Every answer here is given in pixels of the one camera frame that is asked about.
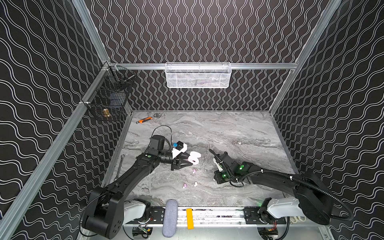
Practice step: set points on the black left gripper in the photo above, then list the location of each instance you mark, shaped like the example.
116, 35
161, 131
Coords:
175, 160

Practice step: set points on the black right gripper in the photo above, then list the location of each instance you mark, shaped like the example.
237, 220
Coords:
220, 173

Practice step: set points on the pink earbud charging case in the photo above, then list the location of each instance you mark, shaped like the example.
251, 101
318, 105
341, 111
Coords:
194, 157

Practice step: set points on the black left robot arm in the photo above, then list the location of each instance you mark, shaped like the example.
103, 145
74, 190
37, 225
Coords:
108, 208

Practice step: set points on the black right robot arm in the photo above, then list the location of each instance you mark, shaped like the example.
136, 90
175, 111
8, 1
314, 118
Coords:
310, 196

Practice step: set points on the yellow tape strip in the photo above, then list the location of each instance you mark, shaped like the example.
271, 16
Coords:
190, 219

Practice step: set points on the silver combination wrench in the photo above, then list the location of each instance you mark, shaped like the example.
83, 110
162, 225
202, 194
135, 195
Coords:
120, 165

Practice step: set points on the grey foam roller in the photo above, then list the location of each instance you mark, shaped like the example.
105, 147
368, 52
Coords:
170, 218

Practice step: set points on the brass fitting in basket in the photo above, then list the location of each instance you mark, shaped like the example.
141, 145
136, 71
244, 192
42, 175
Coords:
106, 113

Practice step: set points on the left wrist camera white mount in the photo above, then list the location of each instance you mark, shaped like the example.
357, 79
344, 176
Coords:
178, 148

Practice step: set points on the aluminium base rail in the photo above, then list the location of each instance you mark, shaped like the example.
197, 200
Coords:
214, 217

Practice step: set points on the adjustable wrench orange handle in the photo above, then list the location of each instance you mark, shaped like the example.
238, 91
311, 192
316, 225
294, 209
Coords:
141, 121

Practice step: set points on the white mesh wall basket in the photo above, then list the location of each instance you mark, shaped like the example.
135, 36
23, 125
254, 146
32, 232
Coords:
198, 78

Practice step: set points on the black wire wall basket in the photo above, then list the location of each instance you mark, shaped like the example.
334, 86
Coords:
111, 93

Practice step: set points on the aluminium corner post right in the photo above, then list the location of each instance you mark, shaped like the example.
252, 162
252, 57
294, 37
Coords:
314, 37

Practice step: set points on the aluminium corner post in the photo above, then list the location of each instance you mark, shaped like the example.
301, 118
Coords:
91, 29
314, 37

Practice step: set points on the aluminium horizontal back rail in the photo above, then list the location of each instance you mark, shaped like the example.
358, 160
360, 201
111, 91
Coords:
235, 66

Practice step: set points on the aluminium corner post left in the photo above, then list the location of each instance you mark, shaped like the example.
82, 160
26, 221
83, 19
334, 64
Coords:
91, 29

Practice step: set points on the aluminium left side rail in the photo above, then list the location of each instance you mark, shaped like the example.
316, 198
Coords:
19, 207

